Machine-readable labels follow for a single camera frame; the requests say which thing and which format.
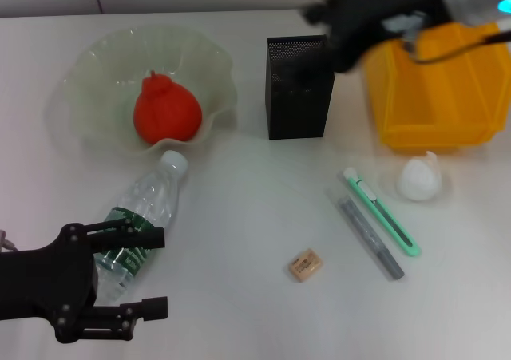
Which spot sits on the yellow plastic storage bin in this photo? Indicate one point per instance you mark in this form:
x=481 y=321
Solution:
x=439 y=96

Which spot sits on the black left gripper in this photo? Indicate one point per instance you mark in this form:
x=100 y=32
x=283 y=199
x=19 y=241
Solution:
x=48 y=284

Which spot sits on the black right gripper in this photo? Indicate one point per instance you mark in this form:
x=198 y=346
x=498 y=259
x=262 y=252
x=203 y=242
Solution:
x=367 y=13

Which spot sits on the mint green utility knife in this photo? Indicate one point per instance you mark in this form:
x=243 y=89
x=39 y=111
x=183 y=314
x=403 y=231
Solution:
x=383 y=212

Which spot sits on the black mesh pen holder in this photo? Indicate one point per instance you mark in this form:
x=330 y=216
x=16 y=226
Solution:
x=299 y=112

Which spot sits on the clear water bottle green label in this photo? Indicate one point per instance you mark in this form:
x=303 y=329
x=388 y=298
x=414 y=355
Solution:
x=151 y=192

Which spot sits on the translucent wavy fruit plate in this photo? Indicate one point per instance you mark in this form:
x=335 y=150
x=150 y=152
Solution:
x=108 y=68

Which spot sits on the red-orange fruit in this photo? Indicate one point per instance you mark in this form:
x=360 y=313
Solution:
x=167 y=108

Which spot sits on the grey marker pen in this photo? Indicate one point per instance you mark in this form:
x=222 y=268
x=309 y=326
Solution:
x=367 y=236

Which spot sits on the beige eraser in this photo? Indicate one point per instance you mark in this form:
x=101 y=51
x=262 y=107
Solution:
x=305 y=265

